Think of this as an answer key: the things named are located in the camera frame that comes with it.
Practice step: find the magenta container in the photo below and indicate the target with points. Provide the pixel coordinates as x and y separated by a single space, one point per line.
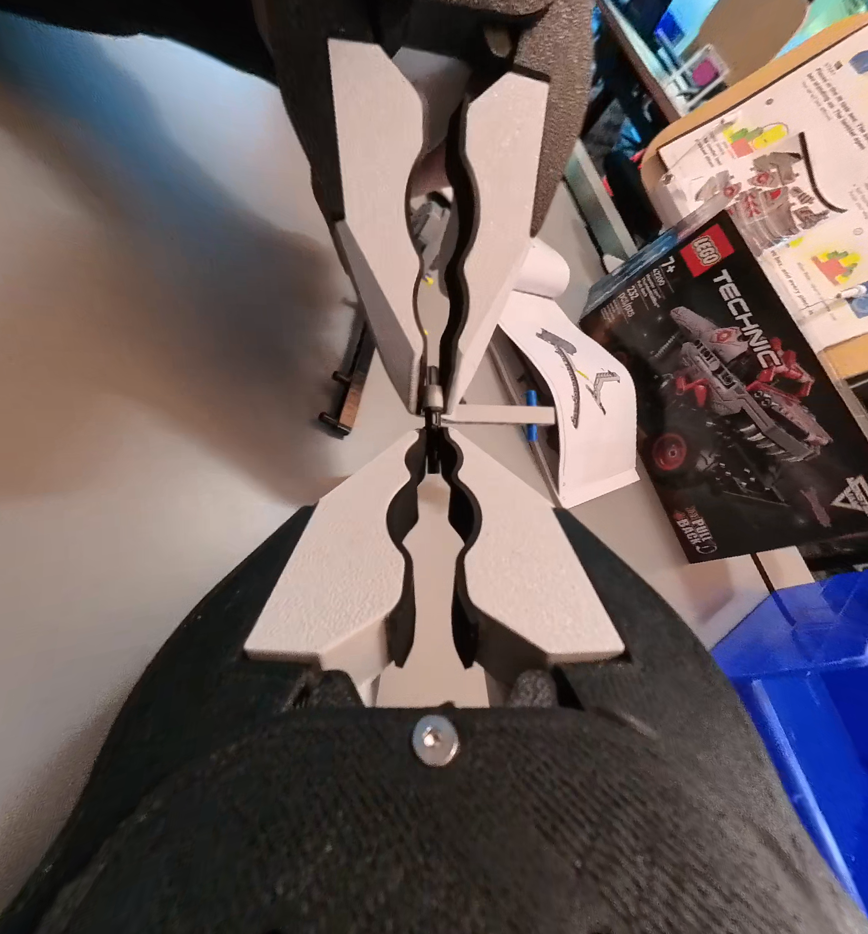
704 73

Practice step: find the black toy set box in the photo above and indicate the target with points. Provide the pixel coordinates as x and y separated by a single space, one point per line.
733 452

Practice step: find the cardboard board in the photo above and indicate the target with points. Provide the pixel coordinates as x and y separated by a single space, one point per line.
864 357

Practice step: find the dark grey toy block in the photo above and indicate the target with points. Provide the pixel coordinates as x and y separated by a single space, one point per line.
428 222

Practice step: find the blue toy pin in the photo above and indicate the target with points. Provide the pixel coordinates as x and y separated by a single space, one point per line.
531 398

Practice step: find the blue plastic bin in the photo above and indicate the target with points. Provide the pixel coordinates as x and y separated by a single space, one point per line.
843 730

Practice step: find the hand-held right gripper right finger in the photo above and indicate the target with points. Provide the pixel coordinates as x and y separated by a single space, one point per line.
536 584

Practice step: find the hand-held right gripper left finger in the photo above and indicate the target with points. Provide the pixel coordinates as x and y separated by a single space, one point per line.
332 584

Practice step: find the light grey desk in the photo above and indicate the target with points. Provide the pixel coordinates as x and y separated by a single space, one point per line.
113 620

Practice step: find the white instruction booklet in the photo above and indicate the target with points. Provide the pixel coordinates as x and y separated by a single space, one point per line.
594 452

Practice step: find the light grey toy beam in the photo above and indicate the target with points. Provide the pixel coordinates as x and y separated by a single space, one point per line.
500 415

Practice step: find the printed instruction sheet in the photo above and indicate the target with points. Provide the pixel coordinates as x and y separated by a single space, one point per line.
806 146

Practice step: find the black toy pin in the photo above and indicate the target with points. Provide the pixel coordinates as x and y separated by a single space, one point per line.
432 452

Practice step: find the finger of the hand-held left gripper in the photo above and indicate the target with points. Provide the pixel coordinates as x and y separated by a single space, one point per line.
500 182
375 182

